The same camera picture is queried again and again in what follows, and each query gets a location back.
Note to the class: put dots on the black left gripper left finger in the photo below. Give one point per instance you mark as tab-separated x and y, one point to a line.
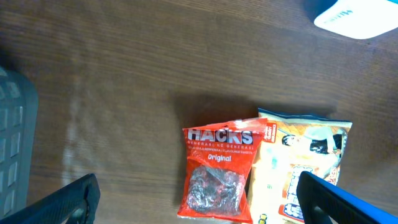
75	203

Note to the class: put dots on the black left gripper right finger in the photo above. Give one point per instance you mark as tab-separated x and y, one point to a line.
323	202

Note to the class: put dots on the beige snack bag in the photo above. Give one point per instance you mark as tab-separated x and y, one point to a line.
293	144

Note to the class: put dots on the red snack package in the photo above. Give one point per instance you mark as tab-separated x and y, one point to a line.
219	160

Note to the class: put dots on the white barcode scanner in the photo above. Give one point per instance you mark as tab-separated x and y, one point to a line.
359	19

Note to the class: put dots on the grey plastic mesh basket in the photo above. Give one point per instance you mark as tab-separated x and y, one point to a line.
19	106

